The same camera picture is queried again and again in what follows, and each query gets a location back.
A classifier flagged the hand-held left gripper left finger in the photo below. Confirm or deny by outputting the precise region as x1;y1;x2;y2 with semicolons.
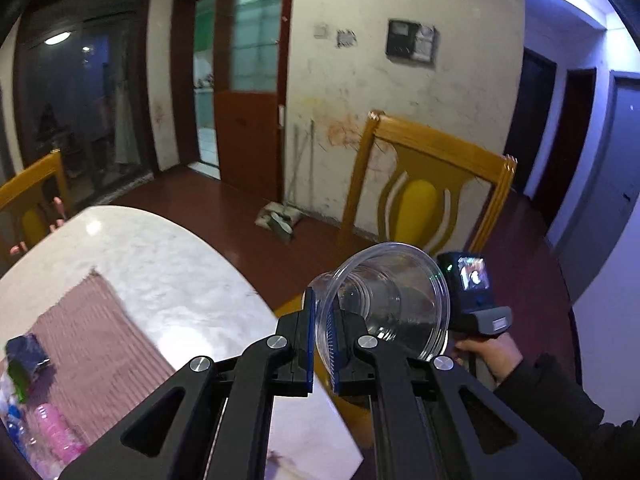
57;287;317;480

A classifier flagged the dark wooden door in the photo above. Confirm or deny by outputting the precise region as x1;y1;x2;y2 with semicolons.
505;50;557;196
532;67;598;231

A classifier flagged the grey door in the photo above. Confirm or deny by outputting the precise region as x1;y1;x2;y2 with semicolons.
560;72;640;306

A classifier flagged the pink woven table mat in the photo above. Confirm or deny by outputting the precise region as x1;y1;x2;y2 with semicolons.
0;270;176;461

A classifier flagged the person's right forearm dark sleeve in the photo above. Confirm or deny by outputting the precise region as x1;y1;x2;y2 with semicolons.
492;354;640;480

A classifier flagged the person's right hand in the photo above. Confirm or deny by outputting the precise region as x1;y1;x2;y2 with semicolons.
452;332;524;387

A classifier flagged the pink plastic bottle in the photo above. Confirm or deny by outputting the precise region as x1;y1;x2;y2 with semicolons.
31;402;86;466

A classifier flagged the dark framed sliding glass door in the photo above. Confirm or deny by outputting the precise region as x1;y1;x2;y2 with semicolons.
12;0;156;201

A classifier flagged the clear plastic bag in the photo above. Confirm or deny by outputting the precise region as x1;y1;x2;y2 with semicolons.
0;370;38;466

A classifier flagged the wooden chair yellow cushion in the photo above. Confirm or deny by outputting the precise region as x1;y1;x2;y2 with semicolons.
274;110;518;453
0;150;71;266

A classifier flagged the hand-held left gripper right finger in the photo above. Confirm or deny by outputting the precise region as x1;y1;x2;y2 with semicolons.
325;305;583;480

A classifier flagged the dark blue packet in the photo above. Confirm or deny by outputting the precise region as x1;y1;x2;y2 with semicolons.
5;334;51;376

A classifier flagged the wall intercom panel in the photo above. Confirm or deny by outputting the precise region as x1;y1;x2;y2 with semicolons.
386;19;440;65

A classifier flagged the clear plastic cup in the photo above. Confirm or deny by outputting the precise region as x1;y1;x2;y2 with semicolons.
314;242;451;363

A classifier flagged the brown door with glass panes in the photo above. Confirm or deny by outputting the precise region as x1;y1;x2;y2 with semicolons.
214;0;288;201

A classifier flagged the green packet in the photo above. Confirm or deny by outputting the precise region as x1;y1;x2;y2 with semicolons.
7;362;30;405

